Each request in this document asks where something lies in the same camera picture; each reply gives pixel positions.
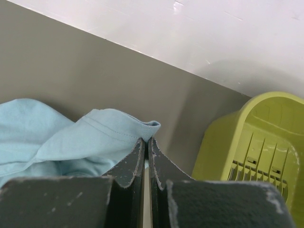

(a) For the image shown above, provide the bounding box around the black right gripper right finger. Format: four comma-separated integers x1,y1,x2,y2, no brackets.
147,138,295,228

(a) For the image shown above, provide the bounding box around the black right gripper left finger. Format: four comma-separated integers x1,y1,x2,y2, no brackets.
0,139,145,228

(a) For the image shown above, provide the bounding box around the light blue t shirt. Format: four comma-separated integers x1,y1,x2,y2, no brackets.
0,98,161,185

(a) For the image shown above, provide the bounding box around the olive green plastic basket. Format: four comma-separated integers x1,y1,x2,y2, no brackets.
192,92,304,228

